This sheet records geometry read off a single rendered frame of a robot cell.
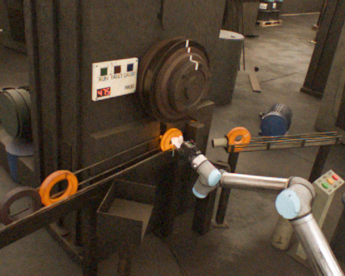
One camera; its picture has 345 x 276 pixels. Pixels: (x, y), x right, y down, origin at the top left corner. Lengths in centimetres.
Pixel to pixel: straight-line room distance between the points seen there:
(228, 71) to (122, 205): 323
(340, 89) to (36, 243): 343
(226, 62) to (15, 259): 333
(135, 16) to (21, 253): 157
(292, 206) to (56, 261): 144
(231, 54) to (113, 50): 305
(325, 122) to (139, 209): 322
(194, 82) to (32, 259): 143
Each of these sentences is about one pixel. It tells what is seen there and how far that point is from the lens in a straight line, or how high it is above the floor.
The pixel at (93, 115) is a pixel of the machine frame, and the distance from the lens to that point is 186.
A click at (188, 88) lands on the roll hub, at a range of 189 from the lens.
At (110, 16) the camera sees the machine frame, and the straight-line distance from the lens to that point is 177.
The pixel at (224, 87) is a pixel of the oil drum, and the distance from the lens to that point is 483.
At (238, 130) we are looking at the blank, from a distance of 238.
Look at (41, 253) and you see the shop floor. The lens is 249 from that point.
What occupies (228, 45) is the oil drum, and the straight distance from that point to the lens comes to 467.
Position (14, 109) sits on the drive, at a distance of 289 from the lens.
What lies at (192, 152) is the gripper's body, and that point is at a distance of 206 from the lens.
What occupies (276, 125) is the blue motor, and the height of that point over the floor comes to 23.
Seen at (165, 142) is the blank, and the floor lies 75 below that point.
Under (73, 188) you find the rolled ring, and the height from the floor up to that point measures 69.
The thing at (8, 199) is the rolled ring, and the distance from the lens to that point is 166.
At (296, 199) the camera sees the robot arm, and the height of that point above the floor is 84.
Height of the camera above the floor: 174
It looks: 27 degrees down
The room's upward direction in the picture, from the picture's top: 7 degrees clockwise
